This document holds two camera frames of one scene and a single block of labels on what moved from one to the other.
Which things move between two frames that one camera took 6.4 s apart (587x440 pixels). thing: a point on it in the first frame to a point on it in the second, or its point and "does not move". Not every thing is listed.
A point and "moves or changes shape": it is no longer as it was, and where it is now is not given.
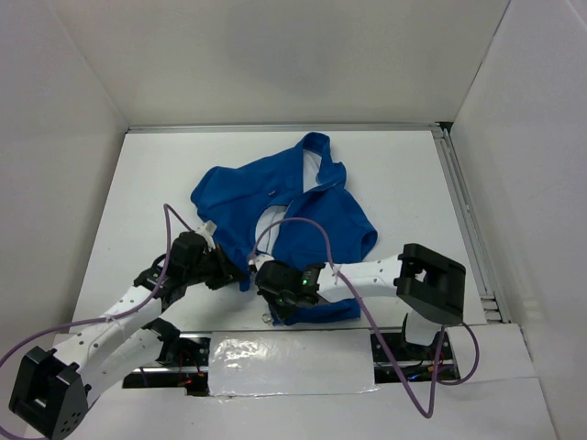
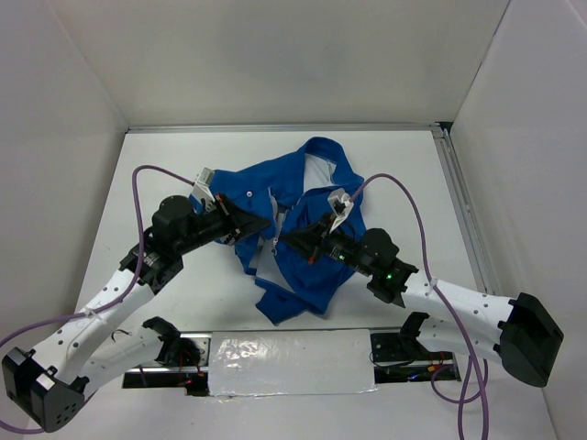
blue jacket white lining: [288, 205] moves or changes shape
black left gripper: [225, 274] to [236, 222]
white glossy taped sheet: [290, 363] does not move
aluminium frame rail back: [291, 127] does not move
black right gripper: [282, 313] to [308, 240]
